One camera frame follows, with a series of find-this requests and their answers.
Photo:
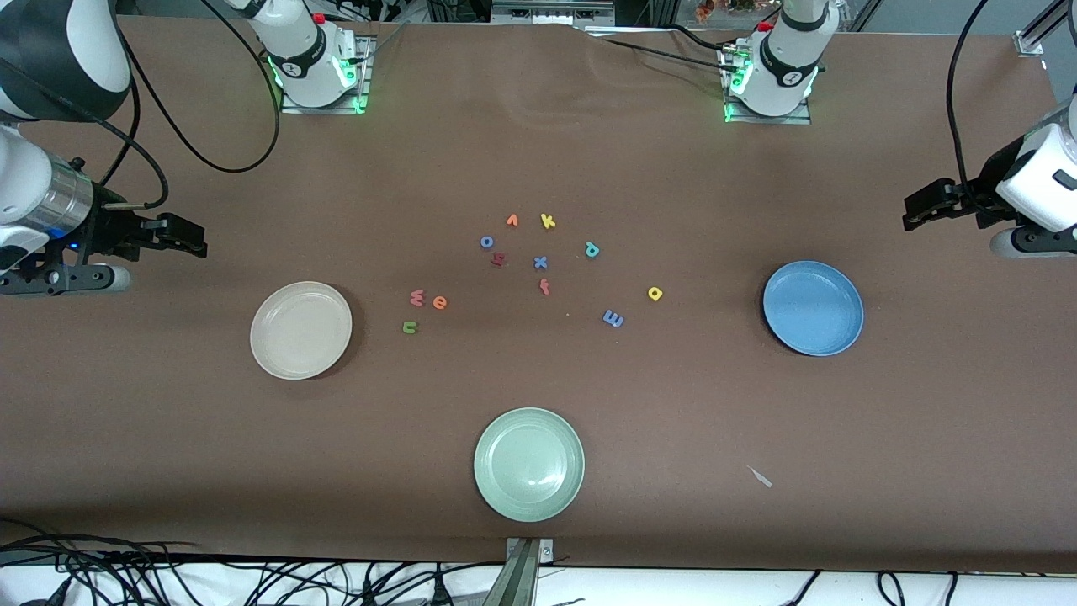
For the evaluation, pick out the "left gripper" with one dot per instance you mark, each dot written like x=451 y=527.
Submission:
x=983 y=200

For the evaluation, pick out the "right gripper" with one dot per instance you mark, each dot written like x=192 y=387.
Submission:
x=112 y=230

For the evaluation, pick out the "blue letter m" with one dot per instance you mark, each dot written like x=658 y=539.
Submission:
x=613 y=319

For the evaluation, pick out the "beige brown plate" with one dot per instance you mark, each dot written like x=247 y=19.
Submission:
x=300 y=330

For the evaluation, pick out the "blue plate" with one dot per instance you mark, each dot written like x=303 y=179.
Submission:
x=813 y=308

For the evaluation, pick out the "small white paper scrap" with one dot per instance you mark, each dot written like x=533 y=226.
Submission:
x=761 y=478

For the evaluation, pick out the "brown table cover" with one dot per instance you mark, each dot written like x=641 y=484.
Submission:
x=673 y=404

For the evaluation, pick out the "pale green plate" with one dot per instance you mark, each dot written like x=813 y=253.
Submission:
x=529 y=465

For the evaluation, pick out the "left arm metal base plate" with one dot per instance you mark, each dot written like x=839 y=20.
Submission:
x=767 y=118

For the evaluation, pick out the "aluminium frame profile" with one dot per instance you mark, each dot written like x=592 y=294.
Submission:
x=1033 y=40

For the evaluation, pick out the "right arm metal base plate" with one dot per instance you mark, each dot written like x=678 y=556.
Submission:
x=362 y=84

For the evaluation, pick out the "silver metal rail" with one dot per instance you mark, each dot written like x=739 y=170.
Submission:
x=551 y=13

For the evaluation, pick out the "grey metal bracket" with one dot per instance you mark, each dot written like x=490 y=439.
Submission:
x=523 y=576

